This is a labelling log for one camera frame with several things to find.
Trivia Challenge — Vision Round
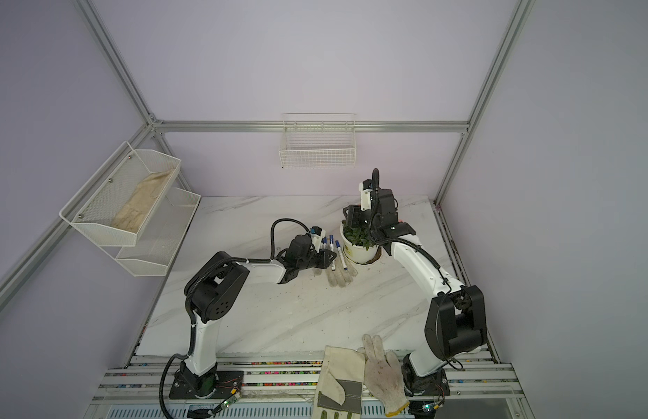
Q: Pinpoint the white knit glove front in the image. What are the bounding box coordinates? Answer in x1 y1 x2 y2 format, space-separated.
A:
362 335 409 417

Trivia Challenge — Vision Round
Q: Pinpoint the upper white mesh shelf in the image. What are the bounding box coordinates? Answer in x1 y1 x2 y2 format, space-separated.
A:
59 142 181 247

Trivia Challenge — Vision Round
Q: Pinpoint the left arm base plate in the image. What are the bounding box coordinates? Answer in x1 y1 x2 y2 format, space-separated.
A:
168 370 245 400

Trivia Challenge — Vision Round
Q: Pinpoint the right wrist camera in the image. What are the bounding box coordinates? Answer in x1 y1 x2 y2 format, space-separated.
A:
359 179 373 211

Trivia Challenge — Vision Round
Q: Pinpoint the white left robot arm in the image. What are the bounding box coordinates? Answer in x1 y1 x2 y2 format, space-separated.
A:
182 233 337 377

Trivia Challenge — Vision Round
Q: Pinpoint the white mesh shelf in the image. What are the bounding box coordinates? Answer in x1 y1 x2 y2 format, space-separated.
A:
116 187 201 277
59 142 181 247

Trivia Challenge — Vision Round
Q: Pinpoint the white wire wall basket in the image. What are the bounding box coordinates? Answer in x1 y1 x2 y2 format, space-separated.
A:
279 113 357 169

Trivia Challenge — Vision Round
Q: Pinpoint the beige leather work glove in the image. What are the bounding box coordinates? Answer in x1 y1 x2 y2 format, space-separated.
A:
311 346 366 419

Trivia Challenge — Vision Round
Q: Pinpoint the white knit glove on table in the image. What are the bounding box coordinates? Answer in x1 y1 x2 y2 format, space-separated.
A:
313 255 358 288

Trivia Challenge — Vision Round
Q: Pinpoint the lower white mesh shelf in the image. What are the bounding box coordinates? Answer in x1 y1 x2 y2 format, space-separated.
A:
116 187 201 277

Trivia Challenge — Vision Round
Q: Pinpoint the black corrugated cable left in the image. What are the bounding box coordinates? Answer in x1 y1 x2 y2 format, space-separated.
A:
158 217 312 419

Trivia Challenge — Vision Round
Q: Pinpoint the potted green plant white pot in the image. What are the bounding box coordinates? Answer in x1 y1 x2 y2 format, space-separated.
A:
340 221 380 265

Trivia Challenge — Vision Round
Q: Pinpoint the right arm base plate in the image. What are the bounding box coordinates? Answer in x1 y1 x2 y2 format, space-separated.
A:
402 359 451 397

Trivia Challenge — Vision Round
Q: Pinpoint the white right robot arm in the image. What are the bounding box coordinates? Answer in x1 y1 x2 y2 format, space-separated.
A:
343 180 487 377

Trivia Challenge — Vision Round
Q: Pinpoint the beige cloth in shelf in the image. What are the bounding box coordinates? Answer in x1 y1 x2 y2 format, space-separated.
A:
111 169 173 233

